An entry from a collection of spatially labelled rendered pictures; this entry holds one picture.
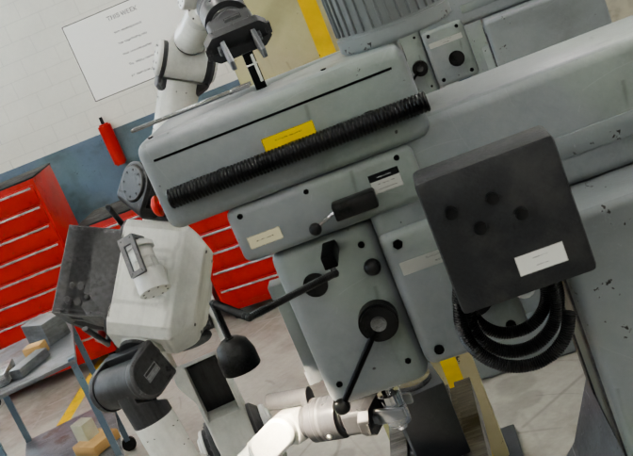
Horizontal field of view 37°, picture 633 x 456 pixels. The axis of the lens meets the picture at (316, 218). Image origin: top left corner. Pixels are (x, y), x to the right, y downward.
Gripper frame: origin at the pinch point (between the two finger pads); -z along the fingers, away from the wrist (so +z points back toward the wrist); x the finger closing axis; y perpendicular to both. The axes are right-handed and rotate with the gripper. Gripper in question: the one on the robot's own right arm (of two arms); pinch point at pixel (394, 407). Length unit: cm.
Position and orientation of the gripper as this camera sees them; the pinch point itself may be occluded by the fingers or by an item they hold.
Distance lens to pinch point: 186.6
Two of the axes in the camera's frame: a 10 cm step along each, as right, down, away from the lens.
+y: 3.6, 9.0, 2.5
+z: -8.8, 2.3, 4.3
